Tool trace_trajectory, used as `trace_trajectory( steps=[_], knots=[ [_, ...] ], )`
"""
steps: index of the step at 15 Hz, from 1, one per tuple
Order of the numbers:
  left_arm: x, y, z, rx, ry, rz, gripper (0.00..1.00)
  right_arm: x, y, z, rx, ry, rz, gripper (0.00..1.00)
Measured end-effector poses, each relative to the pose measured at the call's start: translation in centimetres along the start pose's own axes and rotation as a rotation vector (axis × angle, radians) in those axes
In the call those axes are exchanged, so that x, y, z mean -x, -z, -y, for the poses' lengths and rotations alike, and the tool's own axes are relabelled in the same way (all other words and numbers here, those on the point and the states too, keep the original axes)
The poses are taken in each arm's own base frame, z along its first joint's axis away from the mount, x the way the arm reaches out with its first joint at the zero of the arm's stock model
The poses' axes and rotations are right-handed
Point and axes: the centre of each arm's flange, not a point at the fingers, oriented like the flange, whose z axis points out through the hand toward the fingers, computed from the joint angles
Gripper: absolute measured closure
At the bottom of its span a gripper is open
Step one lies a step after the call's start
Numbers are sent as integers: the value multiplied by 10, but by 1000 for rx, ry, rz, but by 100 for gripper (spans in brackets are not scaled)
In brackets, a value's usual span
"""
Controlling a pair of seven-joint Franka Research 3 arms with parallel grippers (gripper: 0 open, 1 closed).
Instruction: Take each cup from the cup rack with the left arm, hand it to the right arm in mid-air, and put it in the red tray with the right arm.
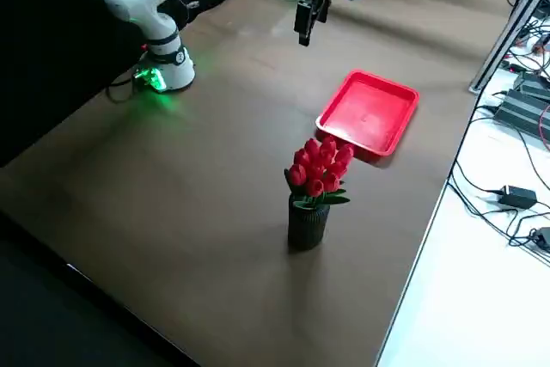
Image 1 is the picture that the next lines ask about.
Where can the red plastic tray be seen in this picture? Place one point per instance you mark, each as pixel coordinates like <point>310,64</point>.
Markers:
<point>365,113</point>

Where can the red tulip bouquet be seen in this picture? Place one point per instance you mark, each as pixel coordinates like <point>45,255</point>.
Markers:
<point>320,165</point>

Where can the black ribbed vase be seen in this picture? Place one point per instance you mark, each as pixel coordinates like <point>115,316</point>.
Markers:
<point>307,229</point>

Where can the black power brick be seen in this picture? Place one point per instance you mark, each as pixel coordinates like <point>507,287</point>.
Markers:
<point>522,107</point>
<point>533,83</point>

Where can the small black power adapter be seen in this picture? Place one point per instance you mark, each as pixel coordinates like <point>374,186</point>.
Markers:
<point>517,197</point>
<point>542,238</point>

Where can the aluminium frame post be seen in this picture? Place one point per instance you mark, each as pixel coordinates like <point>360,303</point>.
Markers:
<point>509,27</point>

